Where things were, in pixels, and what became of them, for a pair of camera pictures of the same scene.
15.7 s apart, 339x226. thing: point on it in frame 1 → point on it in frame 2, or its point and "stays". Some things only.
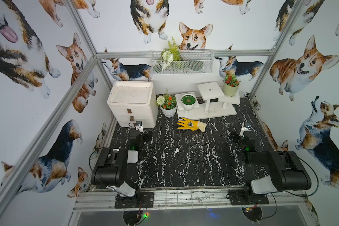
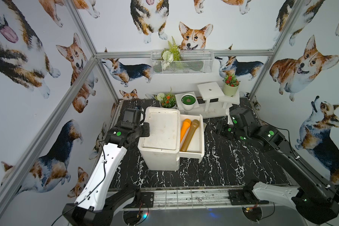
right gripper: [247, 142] → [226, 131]
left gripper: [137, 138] → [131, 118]
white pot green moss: [188, 101] stays
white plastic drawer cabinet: [130, 101] → [160, 151]
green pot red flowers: [230, 85] stays
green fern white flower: [173, 53] stays
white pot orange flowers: [168, 104] stays
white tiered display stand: [216, 102] stays
